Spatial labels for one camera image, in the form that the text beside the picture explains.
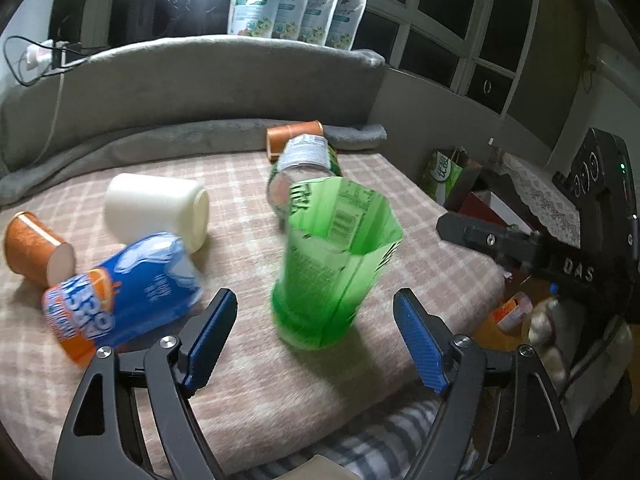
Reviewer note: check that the orange carton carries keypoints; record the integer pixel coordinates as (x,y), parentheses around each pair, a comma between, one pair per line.
(512,312)

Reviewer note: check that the clear green label cup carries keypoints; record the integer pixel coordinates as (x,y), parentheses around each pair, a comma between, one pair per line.
(302,165)

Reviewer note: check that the blue and orange cup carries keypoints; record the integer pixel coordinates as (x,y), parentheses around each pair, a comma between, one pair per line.
(125,295)

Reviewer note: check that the white framed window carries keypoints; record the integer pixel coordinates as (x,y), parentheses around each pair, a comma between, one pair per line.
(145,10)
(450,25)

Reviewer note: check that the green plastic cup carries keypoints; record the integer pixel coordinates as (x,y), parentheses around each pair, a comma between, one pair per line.
(330,270)

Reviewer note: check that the white lace cloth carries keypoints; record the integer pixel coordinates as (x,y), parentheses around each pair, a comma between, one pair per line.
(542,195)

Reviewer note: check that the white plastic cup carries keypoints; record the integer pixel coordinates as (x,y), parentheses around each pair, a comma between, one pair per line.
(155,210)

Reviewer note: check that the person's right hand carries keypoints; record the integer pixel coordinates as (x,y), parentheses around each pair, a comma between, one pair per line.
(545,330)

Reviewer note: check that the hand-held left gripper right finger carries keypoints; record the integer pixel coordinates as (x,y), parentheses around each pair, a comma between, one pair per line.
(420,345)

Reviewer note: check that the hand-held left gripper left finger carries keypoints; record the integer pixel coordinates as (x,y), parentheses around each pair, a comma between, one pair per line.
(212,340)

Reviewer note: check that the pink plaid blanket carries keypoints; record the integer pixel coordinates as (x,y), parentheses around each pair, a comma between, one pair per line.
(240,240)

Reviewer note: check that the grey striped sheet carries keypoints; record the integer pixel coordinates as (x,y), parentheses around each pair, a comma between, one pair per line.
(380,430)

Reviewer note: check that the red box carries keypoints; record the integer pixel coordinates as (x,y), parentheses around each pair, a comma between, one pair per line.
(480,207)

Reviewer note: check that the green paper bag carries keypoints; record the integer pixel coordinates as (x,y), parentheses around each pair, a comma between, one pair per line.
(442,177)

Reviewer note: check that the orange paper cup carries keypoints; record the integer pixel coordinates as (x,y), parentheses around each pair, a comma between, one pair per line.
(35,252)
(292,137)

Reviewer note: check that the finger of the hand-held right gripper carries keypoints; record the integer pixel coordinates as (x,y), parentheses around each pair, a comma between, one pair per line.
(480,237)

